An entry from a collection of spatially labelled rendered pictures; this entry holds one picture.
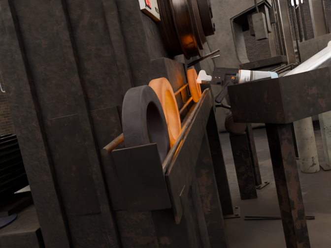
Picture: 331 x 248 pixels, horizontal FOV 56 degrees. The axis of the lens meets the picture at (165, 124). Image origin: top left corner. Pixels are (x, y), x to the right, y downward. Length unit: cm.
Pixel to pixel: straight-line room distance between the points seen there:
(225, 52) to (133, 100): 386
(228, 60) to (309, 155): 231
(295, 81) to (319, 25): 954
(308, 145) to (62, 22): 172
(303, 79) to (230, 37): 335
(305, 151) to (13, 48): 185
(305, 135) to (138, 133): 189
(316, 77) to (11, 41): 113
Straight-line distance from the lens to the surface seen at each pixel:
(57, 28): 135
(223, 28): 437
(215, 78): 144
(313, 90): 106
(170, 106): 81
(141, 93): 53
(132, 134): 49
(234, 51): 432
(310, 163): 236
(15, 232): 170
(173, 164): 54
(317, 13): 1057
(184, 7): 146
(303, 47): 618
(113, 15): 123
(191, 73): 143
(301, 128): 230
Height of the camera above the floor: 75
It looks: 6 degrees down
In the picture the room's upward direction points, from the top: 12 degrees counter-clockwise
